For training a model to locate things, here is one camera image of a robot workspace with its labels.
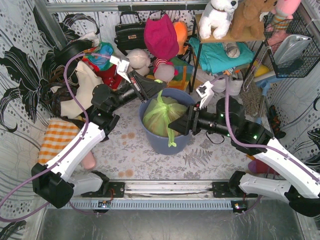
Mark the black wire basket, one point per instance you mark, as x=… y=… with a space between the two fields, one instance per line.
x=304 y=64

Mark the teal folded clothes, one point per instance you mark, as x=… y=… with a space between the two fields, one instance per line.
x=214 y=59

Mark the green trash bag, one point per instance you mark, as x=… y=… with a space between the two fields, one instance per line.
x=161 y=111

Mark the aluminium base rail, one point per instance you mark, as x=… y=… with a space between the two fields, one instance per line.
x=179 y=195

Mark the pink cylinder pillow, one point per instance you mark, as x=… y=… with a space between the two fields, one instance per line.
x=89 y=162

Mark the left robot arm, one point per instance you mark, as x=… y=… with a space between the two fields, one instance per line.
x=53 y=181

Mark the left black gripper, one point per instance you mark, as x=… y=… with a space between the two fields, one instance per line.
x=137 y=87

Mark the white sneaker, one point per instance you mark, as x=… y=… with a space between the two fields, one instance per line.
x=235 y=83

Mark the orange checkered cloth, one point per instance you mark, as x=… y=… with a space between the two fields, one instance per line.
x=58 y=135

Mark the silver foil pouch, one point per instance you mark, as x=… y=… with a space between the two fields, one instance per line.
x=291 y=48

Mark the pink white plush doll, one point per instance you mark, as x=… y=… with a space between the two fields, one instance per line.
x=164 y=70

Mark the white plush lamb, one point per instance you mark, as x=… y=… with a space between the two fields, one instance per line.
x=139 y=62

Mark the magenta cloth bag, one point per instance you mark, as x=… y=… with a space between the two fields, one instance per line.
x=160 y=38

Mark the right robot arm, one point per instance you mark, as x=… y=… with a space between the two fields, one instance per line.
x=300 y=186

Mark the red folded cloth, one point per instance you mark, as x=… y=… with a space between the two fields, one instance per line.
x=110 y=77

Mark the orange plush toy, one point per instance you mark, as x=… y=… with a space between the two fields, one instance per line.
x=181 y=30

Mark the brown teddy bear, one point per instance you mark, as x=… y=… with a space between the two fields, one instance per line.
x=248 y=14

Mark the blue trash bin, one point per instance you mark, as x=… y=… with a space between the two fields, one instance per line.
x=159 y=143

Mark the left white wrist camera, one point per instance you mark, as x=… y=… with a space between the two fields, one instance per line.
x=122 y=65

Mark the rainbow striped bag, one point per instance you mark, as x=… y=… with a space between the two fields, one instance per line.
x=183 y=78

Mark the colourful printed bag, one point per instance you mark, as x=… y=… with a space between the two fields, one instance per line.
x=98 y=58

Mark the striped colourful sock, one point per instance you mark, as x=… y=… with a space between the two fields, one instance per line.
x=258 y=167

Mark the pink plush toy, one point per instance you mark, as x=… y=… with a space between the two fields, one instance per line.
x=283 y=12

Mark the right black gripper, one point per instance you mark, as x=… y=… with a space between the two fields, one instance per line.
x=192 y=120

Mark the wooden metal shelf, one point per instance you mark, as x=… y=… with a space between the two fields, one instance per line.
x=246 y=37

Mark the cream canvas tote bag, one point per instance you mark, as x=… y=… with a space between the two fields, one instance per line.
x=87 y=81

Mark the white plush dog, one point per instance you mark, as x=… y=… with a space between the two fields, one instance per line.
x=216 y=18

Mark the black leather handbag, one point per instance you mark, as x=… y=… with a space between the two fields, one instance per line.
x=130 y=36

